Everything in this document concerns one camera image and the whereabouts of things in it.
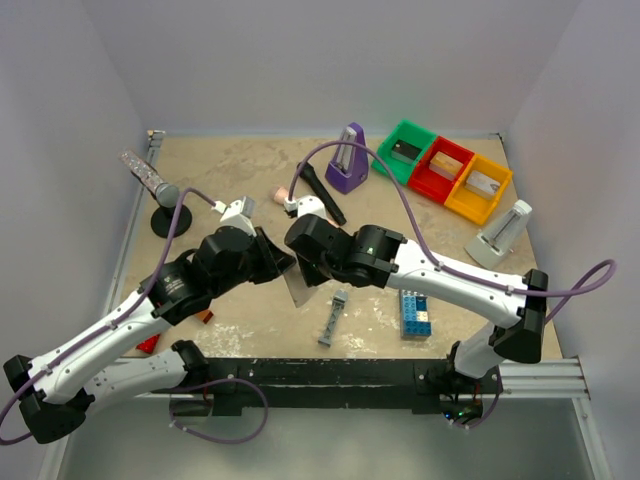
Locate black microphone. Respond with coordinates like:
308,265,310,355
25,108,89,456
300,163,347,226

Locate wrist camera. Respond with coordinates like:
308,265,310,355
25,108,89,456
283,195,327,220
212,196,256,236

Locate beige card holder wallet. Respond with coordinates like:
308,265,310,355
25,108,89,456
284,266,317,308

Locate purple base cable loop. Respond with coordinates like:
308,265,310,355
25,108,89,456
168,377,271,444

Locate white card in yellow bin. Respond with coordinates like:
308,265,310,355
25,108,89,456
465,170,501,199

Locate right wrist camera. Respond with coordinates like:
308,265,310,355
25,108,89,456
283,195,327,220

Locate purple metronome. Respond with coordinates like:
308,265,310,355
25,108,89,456
325,122,369,195

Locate red glitter microphone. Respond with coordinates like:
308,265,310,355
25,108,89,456
135,334,161,355

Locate brown blue toy brick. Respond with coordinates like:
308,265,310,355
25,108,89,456
195,310,214,324

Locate glitter microphone on stand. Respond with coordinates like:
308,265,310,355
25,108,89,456
118,150,180,208

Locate black card in green bin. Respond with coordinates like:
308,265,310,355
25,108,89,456
391,140,421,165

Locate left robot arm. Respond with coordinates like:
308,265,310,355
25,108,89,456
3,226,296,444

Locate aluminium frame rail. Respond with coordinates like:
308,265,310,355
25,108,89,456
99,130,166,319

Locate pink microphone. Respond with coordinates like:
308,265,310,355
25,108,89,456
269,186,289,205

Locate yellow storage bin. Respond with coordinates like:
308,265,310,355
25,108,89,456
444,154,513,225

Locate green storage bin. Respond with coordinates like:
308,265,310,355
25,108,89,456
377,119,438,185

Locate blue toy brick block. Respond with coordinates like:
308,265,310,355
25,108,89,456
398,290,432,339

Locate red storage bin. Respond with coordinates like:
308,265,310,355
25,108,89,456
408,136,474,204

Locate grey truss beam piece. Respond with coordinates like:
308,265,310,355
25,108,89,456
318,290,348,347

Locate tan card in red bin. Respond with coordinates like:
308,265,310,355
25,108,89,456
429,152,464,181

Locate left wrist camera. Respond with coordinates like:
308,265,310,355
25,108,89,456
212,196,256,236

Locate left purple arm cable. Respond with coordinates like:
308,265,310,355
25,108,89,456
0,187,221,446

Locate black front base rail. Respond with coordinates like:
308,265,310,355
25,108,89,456
179,358,502,416

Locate black round microphone stand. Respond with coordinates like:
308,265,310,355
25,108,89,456
150,206,193,238

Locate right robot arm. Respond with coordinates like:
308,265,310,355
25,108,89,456
285,214,548,379

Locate white metronome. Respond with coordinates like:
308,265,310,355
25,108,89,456
465,200,533,270

